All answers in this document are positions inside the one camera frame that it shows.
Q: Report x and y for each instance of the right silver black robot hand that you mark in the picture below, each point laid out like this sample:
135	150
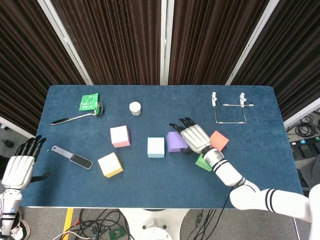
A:
196	138

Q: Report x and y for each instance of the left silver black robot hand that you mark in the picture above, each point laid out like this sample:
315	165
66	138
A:
17	172

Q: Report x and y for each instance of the purple cube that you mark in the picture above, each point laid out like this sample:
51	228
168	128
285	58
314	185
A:
175	142

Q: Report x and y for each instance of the green cube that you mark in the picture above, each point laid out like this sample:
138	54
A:
202	162

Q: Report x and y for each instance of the pink cube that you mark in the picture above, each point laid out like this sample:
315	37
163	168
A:
120	136

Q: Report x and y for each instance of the yellow cube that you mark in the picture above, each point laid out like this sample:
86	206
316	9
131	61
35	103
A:
110	165

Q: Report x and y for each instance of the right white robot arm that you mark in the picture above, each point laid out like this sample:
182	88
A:
225	172

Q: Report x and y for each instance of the red orange cube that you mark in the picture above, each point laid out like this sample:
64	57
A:
220	140

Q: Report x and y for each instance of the light blue cube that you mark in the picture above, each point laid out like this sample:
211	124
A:
156	147

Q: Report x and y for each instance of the black caster wheel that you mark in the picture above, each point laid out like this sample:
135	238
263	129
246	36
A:
9	143

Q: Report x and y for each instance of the black trouser leg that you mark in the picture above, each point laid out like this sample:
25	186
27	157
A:
17	218

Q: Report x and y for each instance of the white black shoe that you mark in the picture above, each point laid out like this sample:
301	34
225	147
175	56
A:
22	228

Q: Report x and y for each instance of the grey brush black bristles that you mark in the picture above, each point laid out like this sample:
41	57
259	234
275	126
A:
80	160

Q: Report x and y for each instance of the blue table mat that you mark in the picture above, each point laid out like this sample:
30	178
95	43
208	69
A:
150	187

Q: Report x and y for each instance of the small white jar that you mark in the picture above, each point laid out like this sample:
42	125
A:
135	108

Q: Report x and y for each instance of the green packet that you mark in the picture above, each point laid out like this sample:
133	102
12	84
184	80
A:
88	101

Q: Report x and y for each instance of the brown curtain partition panel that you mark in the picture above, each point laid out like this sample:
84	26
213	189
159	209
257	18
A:
295	50
20	62
212	37
107	37

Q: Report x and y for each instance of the black power strip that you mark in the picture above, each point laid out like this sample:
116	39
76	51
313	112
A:
303	141

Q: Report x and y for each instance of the green floor circuit board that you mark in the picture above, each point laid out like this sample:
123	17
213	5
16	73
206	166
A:
116	233

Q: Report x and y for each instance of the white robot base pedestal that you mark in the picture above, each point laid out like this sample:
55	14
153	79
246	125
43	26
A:
153	225

